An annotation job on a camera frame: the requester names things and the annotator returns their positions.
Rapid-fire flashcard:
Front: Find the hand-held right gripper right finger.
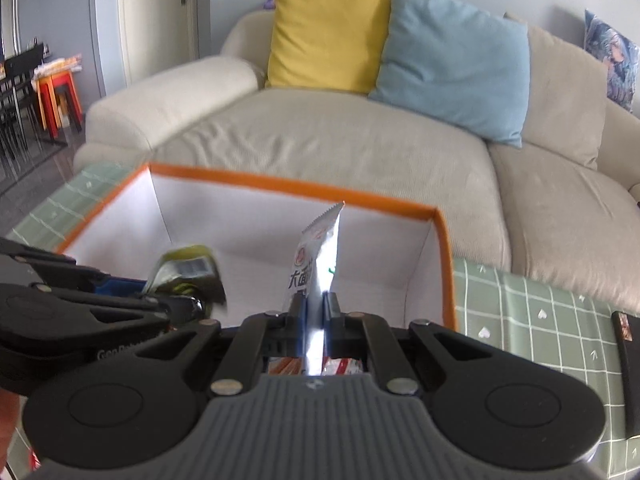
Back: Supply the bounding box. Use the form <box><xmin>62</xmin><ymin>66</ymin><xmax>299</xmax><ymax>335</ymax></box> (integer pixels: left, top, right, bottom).
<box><xmin>324</xmin><ymin>293</ymin><xmax>506</xmax><ymax>396</ymax></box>

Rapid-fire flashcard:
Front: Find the orange plastic stool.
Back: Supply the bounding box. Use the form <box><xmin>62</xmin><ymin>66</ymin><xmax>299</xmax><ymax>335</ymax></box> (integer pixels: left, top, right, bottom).
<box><xmin>37</xmin><ymin>80</ymin><xmax>58</xmax><ymax>143</ymax></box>

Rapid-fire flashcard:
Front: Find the black notebook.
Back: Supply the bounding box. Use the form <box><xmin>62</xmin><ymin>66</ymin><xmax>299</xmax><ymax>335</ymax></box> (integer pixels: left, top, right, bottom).
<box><xmin>611</xmin><ymin>311</ymin><xmax>640</xmax><ymax>441</ymax></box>

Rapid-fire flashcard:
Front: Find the printed figure cushion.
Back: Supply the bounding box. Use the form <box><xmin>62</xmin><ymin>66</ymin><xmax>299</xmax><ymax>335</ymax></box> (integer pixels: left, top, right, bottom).
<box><xmin>584</xmin><ymin>9</ymin><xmax>640</xmax><ymax>113</ymax></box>

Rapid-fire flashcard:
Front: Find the yellow cushion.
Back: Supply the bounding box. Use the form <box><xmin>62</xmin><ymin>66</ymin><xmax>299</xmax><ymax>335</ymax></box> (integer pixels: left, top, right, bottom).
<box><xmin>265</xmin><ymin>0</ymin><xmax>393</xmax><ymax>95</ymax></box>

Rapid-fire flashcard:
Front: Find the blue cushion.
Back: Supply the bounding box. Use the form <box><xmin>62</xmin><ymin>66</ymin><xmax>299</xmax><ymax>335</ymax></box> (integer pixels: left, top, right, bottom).
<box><xmin>368</xmin><ymin>0</ymin><xmax>531</xmax><ymax>148</ymax></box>

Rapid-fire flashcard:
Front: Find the pile of papers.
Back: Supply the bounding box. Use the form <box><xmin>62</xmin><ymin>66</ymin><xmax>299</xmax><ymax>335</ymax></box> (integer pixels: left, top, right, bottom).
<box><xmin>32</xmin><ymin>55</ymin><xmax>83</xmax><ymax>78</ymax></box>

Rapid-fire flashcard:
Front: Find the green checked tablecloth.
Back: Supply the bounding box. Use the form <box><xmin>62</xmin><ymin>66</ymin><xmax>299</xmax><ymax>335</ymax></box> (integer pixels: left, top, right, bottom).
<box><xmin>0</xmin><ymin>161</ymin><xmax>640</xmax><ymax>480</ymax></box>

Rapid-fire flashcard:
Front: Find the beige sofa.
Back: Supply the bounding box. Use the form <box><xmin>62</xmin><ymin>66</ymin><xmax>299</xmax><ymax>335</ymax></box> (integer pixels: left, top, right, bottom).
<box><xmin>75</xmin><ymin>10</ymin><xmax>640</xmax><ymax>321</ymax></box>

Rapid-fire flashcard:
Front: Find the beige cushion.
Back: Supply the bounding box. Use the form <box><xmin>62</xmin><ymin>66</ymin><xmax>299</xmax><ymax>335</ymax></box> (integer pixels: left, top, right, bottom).
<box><xmin>505</xmin><ymin>12</ymin><xmax>608</xmax><ymax>171</ymax></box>

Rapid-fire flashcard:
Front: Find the white door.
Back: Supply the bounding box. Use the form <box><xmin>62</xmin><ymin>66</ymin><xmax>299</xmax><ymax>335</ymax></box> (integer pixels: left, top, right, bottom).
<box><xmin>117</xmin><ymin>0</ymin><xmax>196</xmax><ymax>88</ymax></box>

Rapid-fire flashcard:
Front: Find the green can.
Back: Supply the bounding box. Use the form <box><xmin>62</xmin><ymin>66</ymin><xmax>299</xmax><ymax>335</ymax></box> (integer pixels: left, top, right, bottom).
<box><xmin>142</xmin><ymin>244</ymin><xmax>228</xmax><ymax>318</ymax></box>

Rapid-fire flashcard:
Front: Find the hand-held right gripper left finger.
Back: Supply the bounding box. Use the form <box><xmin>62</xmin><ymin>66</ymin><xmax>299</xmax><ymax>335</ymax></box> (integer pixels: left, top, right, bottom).
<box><xmin>127</xmin><ymin>293</ymin><xmax>307</xmax><ymax>396</ymax></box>

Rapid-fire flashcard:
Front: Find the red plastic stool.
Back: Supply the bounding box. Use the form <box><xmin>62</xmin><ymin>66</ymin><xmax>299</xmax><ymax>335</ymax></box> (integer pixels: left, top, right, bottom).
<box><xmin>37</xmin><ymin>72</ymin><xmax>83</xmax><ymax>133</ymax></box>

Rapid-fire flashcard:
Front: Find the white snack packet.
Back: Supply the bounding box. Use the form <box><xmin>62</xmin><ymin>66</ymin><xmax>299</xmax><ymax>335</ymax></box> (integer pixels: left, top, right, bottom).
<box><xmin>267</xmin><ymin>201</ymin><xmax>363</xmax><ymax>377</ymax></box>

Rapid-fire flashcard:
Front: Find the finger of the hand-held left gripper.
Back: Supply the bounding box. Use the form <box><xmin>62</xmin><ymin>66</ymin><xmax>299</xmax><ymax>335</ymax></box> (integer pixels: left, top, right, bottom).
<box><xmin>75</xmin><ymin>294</ymin><xmax>207</xmax><ymax>335</ymax></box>
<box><xmin>0</xmin><ymin>237</ymin><xmax>147</xmax><ymax>297</ymax></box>

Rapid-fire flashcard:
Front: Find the orange cardboard box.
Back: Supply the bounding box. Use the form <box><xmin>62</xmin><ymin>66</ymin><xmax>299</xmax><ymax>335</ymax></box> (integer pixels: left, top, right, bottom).
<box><xmin>55</xmin><ymin>161</ymin><xmax>458</xmax><ymax>333</ymax></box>

